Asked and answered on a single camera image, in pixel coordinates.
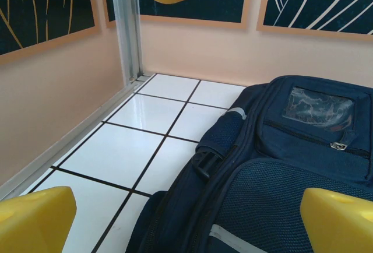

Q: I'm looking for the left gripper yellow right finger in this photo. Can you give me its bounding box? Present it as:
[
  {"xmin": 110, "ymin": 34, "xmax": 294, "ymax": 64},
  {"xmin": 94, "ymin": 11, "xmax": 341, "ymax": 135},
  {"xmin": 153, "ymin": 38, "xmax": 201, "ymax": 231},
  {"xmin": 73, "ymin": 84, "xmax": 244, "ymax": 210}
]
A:
[{"xmin": 300, "ymin": 188, "xmax": 373, "ymax": 253}]

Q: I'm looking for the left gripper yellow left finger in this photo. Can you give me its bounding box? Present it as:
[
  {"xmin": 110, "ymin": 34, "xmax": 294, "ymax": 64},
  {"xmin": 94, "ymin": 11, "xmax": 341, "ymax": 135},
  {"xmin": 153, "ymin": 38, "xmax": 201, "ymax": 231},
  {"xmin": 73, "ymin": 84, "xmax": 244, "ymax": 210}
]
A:
[{"xmin": 0, "ymin": 186, "xmax": 78, "ymax": 253}]

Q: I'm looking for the navy blue backpack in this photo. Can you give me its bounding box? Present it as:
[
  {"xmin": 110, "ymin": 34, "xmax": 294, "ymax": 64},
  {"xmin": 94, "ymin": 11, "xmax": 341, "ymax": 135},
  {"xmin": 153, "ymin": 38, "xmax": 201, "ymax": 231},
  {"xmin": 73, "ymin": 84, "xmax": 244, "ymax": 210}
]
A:
[{"xmin": 125, "ymin": 75, "xmax": 373, "ymax": 253}]

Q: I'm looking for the aluminium floor edge rail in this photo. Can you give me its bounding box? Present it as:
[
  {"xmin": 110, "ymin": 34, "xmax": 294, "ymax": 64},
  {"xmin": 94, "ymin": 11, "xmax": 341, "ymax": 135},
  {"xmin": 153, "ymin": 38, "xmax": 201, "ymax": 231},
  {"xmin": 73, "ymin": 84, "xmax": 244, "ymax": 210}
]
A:
[{"xmin": 0, "ymin": 73, "xmax": 155, "ymax": 202}]

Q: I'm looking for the aluminium corner post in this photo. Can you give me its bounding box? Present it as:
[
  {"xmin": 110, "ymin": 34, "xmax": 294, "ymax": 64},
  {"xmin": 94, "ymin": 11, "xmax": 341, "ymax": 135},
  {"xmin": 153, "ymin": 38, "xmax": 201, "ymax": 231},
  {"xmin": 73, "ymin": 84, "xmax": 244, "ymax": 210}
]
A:
[{"xmin": 110, "ymin": 0, "xmax": 144, "ymax": 84}]

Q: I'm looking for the wall panel golden oval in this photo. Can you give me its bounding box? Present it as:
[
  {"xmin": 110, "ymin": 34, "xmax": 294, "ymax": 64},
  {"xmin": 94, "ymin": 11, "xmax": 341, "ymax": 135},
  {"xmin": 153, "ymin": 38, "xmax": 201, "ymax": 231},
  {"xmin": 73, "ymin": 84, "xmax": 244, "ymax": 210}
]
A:
[{"xmin": 101, "ymin": 0, "xmax": 249, "ymax": 31}]

